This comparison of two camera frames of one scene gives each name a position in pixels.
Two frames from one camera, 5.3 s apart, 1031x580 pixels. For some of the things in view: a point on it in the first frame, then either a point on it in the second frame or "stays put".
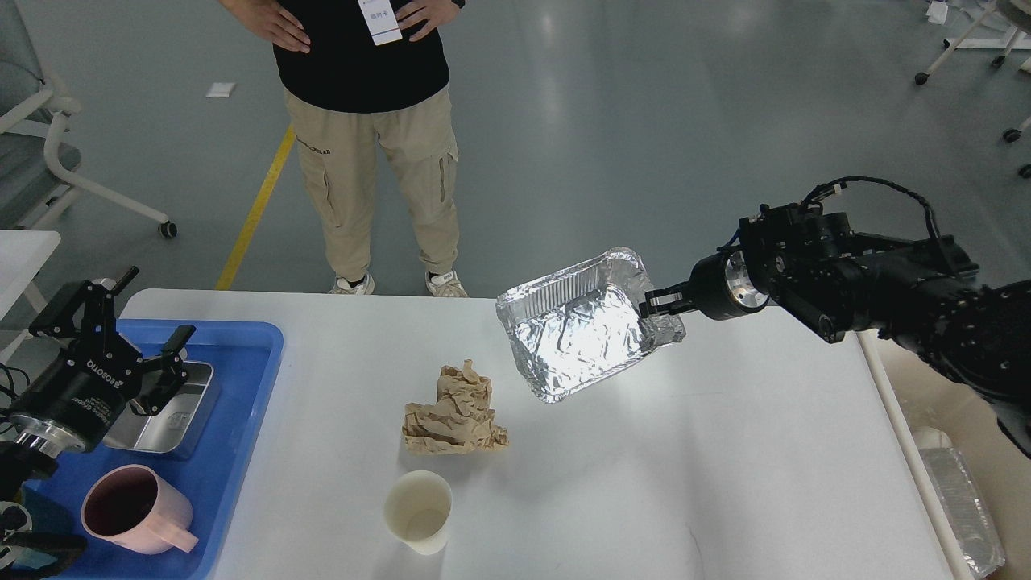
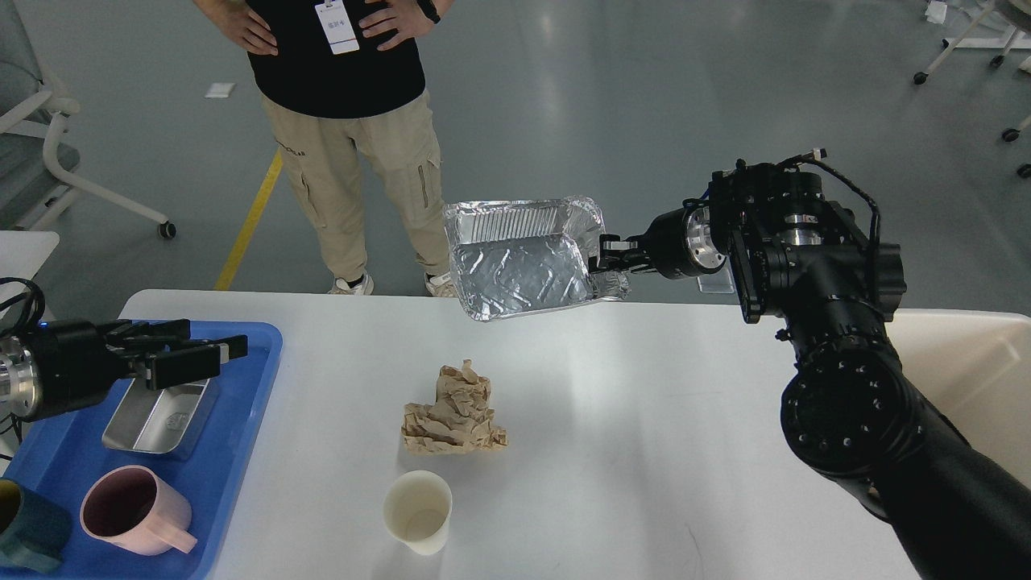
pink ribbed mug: x=134 y=509 stays put
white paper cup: x=417 y=507 stays put
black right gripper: x=722 y=286 → x=681 y=243
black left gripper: x=78 y=395 → x=80 y=369
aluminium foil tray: x=565 y=329 → x=515 y=257
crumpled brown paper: x=460 y=422 stays put
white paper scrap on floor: x=221 y=89 stays put
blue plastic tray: x=245 y=357 stays put
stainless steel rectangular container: x=180 y=428 stays put
